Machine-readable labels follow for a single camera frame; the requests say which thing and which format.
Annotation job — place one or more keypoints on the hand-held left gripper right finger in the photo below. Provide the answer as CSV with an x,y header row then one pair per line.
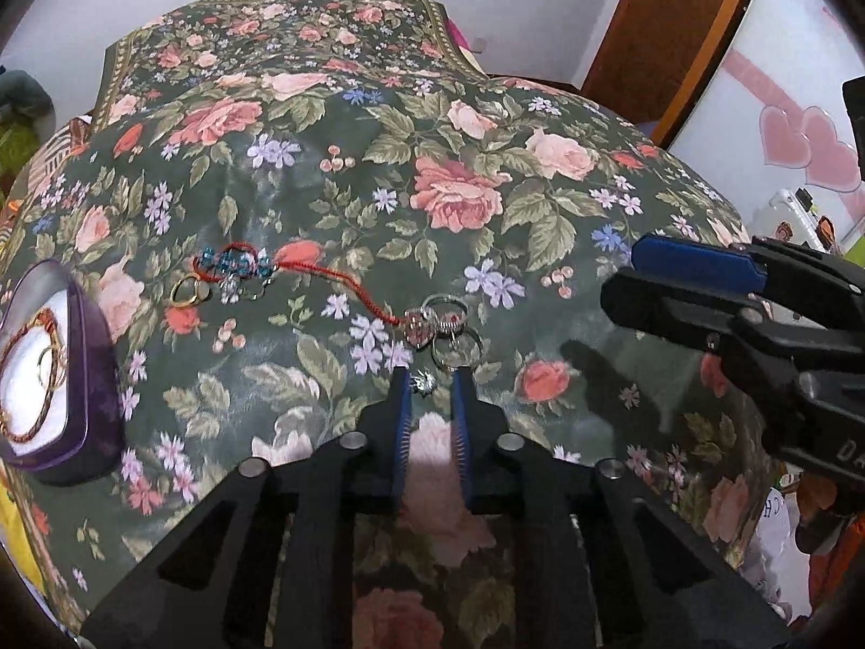
x,y
462,439

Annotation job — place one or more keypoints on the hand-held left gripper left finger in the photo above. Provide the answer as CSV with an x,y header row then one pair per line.
x,y
403,432

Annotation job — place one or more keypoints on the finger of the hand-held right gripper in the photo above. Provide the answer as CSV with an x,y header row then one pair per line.
x,y
676,304
696,262

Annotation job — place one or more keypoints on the small silver star charm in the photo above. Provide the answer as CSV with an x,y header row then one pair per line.
x,y
426,382

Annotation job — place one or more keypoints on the purple heart-shaped jewelry box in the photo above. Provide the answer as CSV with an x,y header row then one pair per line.
x,y
64,378

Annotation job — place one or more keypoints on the white case with stickers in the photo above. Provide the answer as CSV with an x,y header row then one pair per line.
x,y
797,220

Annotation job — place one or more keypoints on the white wardrobe with pink hearts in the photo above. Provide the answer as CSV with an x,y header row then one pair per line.
x,y
784,81

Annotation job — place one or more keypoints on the brown wooden door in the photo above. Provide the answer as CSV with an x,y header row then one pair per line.
x,y
669,34

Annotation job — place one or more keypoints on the green floral blanket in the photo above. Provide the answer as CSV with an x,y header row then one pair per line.
x,y
378,169

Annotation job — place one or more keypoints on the pink cloth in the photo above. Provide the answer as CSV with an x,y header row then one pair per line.
x,y
461,40

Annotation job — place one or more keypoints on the yellow cloth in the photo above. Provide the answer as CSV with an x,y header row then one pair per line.
x,y
17,541

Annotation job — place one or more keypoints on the grey green plush toy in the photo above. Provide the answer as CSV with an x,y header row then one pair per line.
x,y
24,115

